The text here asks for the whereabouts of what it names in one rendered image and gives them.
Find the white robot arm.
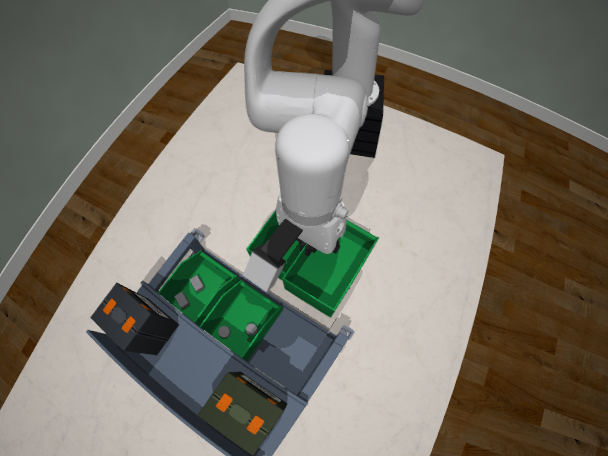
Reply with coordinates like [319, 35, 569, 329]
[243, 0, 424, 292]

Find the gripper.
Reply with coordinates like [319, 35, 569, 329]
[276, 193, 346, 257]

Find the grey shelf rack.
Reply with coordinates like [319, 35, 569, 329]
[86, 228, 355, 456]

